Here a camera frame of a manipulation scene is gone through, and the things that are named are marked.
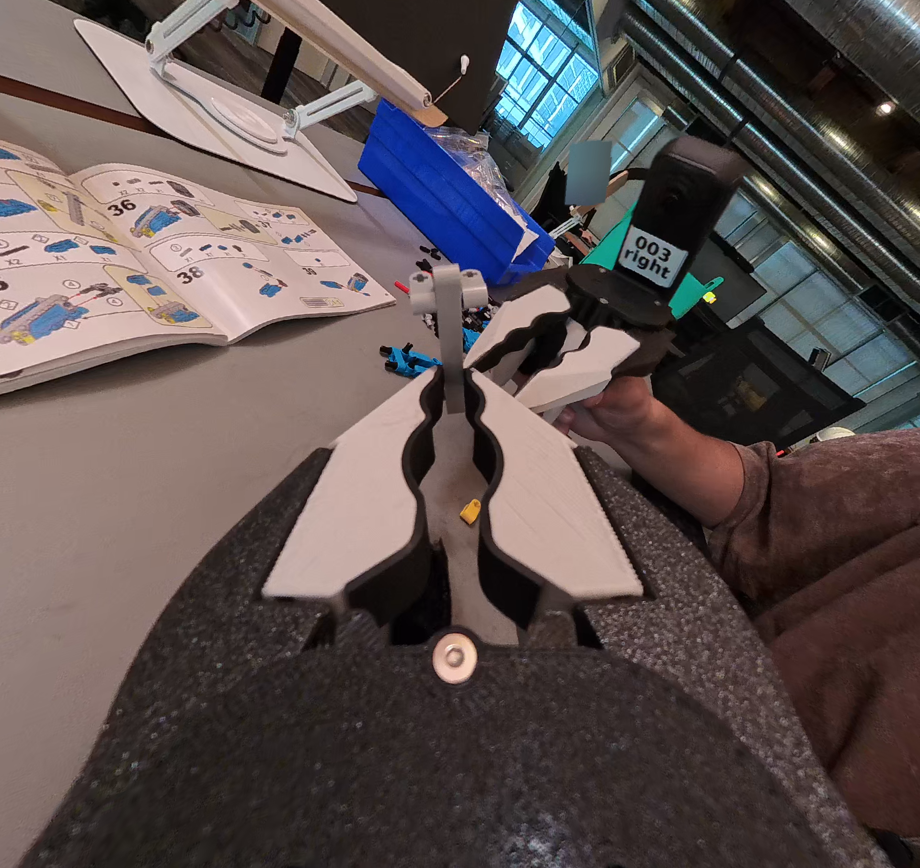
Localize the white-tipped tether wire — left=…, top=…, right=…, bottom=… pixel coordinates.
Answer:
left=431, top=55, right=472, bottom=104

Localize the large silver ventilation duct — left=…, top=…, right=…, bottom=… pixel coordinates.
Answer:
left=726, top=0, right=920, bottom=104

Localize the black monitor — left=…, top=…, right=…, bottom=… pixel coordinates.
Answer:
left=676, top=232, right=769, bottom=327

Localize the clear plastic bag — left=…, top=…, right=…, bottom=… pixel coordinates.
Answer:
left=424, top=124, right=520, bottom=217

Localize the person's right forearm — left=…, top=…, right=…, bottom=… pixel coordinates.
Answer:
left=629, top=419, right=920, bottom=632

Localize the blue plastic bin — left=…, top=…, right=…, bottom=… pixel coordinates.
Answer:
left=357, top=98, right=556, bottom=287

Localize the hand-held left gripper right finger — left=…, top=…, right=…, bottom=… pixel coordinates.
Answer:
left=462, top=367, right=645, bottom=632

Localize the person's right hand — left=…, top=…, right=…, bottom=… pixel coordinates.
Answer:
left=553, top=376, right=692, bottom=468

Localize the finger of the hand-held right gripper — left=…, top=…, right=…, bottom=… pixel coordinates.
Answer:
left=463, top=285, right=576, bottom=373
left=512, top=323, right=642, bottom=412

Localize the blue panel with black pins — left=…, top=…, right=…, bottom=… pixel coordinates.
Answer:
left=381, top=342, right=444, bottom=379

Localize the teal green box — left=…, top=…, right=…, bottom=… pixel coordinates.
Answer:
left=578, top=207, right=724, bottom=320

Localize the short grey connector piece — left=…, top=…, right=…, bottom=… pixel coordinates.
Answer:
left=410, top=268, right=487, bottom=313

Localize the long grey building beam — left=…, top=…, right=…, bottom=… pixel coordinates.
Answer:
left=437, top=264, right=470, bottom=416

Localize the pile of small building pieces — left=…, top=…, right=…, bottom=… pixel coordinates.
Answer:
left=417, top=243, right=506, bottom=341

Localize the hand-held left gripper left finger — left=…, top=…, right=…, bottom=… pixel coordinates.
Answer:
left=260, top=367, right=462, bottom=629

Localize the white laptop stand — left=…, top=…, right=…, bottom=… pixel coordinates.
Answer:
left=74, top=0, right=450, bottom=204

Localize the instruction booklet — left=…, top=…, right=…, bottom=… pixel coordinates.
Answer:
left=0, top=138, right=398, bottom=395

